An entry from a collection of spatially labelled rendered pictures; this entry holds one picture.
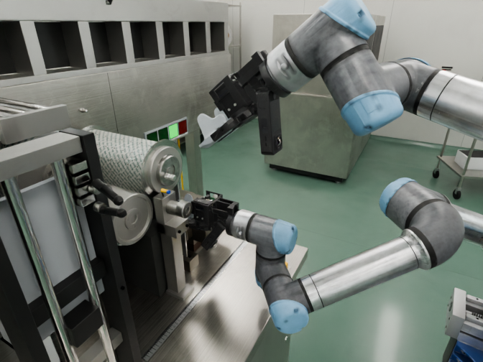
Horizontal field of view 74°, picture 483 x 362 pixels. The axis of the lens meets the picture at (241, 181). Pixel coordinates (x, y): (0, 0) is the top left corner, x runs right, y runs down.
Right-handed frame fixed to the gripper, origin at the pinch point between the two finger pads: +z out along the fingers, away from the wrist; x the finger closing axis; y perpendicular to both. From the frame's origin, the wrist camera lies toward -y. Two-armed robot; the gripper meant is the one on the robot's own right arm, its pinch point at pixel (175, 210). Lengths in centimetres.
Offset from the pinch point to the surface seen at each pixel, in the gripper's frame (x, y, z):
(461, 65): -444, 1, -95
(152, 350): 26.9, -19.1, -12.8
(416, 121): -444, -75, -62
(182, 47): -49, 40, 31
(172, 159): 4.9, 18.4, -5.2
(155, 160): 9.6, 19.8, -4.2
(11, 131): 38, 35, -6
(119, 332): 35.0, -2.9, -14.8
